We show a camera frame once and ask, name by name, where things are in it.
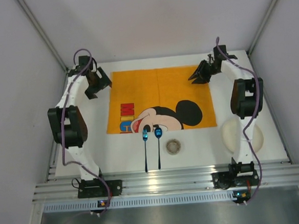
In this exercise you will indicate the orange Mickey Mouse placemat cloth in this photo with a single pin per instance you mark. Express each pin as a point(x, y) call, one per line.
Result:
point(159, 98)

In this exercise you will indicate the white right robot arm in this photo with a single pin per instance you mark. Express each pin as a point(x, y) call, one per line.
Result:
point(196, 147)

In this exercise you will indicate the perforated metal cable tray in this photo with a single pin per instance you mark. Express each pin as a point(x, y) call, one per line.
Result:
point(146, 201)

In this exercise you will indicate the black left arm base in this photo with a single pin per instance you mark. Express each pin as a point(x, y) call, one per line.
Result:
point(95, 188)

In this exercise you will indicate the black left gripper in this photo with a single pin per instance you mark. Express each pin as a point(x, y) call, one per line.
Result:
point(96, 81)

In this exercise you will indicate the small metal cup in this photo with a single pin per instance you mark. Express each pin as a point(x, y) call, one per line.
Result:
point(173, 146)

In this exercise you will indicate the blue metal spoon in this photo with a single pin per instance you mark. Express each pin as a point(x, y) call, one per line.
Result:
point(158, 142)

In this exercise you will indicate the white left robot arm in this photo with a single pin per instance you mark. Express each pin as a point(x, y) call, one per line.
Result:
point(68, 126)

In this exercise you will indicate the aluminium mounting rail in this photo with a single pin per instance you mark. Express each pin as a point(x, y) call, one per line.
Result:
point(166, 181)

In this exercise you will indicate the blue metal fork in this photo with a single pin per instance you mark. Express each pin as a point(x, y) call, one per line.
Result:
point(145, 138)

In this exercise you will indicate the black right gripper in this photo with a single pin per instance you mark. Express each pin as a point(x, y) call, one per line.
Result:
point(205, 69)

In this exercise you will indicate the white round plate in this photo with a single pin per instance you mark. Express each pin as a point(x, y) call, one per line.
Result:
point(229, 136)

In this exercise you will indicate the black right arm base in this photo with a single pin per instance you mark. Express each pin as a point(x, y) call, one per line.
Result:
point(238, 175)

